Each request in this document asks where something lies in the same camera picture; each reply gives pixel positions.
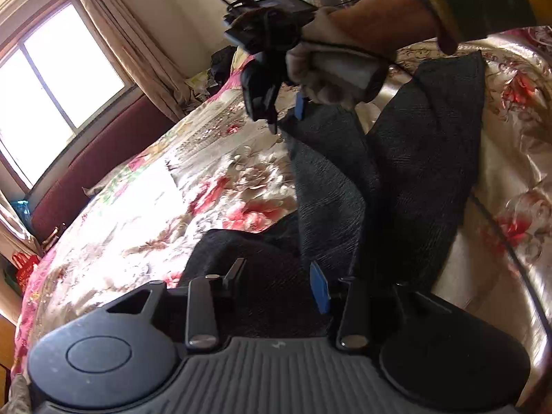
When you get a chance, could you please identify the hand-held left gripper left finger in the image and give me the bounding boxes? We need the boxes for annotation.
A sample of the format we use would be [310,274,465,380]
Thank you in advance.
[106,258,247,351]

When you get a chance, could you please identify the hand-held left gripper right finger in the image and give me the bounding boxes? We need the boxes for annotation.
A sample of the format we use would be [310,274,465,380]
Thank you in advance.
[309,261,434,350]

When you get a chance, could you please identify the dark grey pants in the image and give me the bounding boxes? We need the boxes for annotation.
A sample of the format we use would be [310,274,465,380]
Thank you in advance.
[177,49,486,339]

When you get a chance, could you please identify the person's right forearm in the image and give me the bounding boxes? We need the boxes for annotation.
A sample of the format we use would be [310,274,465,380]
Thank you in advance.
[325,0,552,57]

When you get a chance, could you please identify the person's right hand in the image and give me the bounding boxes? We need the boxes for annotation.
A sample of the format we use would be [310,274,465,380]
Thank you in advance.
[282,6,391,105]

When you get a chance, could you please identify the dark clothes pile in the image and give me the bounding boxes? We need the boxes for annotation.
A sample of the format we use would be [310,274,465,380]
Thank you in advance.
[210,47,237,88]

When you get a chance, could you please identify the yellow patterned cloth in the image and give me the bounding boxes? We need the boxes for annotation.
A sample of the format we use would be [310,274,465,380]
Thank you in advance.
[185,71,213,100]

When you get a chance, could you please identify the floral satin bed blanket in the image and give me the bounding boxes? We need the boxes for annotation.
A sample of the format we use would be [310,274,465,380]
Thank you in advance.
[9,26,552,414]

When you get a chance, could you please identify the beige floral curtain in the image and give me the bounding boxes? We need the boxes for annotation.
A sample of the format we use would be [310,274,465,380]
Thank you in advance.
[69,0,193,122]
[0,190,41,264]

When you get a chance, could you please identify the beige pillow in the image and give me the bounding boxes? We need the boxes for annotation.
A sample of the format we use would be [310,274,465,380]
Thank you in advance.
[82,180,110,199]

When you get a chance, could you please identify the maroon sofa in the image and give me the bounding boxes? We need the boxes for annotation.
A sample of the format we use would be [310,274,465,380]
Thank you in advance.
[30,95,177,242]

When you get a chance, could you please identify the brown handbag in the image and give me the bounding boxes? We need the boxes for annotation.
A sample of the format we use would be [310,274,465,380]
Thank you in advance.
[42,223,66,246]

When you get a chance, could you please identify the red shopping bag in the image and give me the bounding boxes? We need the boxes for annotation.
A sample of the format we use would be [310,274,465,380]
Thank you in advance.
[12,252,41,287]

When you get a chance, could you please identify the blue plastic bag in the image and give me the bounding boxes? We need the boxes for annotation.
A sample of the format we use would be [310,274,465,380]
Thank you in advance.
[12,199,32,227]

